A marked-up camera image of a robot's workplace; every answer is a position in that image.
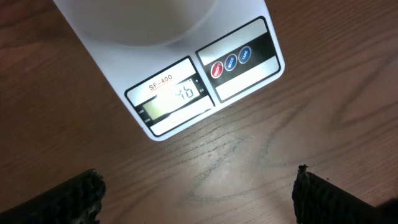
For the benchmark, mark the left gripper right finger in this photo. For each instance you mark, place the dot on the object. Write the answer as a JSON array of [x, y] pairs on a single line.
[[317, 201]]

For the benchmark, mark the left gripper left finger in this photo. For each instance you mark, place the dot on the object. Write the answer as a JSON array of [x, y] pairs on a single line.
[[77, 200]]

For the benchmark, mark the white digital kitchen scale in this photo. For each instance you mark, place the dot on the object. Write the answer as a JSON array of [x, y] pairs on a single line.
[[175, 63]]

